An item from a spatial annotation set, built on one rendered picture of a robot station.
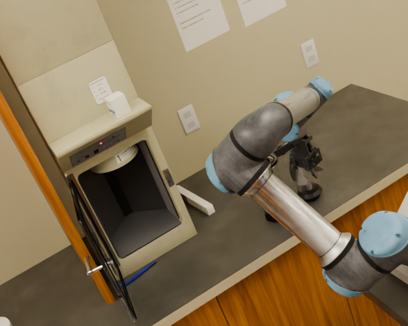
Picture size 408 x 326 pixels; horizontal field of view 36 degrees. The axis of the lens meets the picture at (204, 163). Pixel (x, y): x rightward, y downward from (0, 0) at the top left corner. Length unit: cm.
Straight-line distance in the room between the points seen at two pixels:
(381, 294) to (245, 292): 51
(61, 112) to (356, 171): 106
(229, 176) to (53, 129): 63
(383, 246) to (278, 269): 67
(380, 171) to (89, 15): 113
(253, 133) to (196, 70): 107
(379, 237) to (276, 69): 133
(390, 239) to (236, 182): 39
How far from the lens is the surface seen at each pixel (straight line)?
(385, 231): 156
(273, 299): 220
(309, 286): 227
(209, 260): 212
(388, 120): 258
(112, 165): 206
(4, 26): 187
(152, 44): 246
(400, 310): 176
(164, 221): 226
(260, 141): 152
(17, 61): 189
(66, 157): 188
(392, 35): 310
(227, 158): 155
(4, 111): 182
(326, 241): 161
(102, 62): 195
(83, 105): 196
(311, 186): 221
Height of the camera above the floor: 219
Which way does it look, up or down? 28 degrees down
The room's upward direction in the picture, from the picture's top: 22 degrees counter-clockwise
